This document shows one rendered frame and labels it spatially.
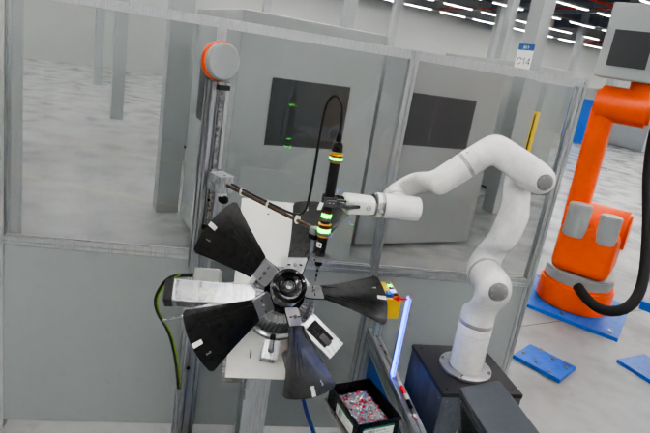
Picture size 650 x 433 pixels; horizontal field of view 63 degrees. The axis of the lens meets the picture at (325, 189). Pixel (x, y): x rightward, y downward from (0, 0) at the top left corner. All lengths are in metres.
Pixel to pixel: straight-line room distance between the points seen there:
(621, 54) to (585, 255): 1.77
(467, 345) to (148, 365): 1.57
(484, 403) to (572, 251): 4.03
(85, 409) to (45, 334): 0.44
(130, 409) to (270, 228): 1.31
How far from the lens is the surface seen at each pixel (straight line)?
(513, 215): 1.87
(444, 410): 1.99
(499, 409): 1.40
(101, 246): 2.60
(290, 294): 1.77
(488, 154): 1.78
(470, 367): 2.05
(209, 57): 2.17
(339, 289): 1.88
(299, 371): 1.77
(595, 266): 5.35
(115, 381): 2.92
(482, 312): 1.94
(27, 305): 2.81
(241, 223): 1.84
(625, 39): 5.27
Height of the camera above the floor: 1.98
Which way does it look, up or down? 14 degrees down
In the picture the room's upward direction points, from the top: 9 degrees clockwise
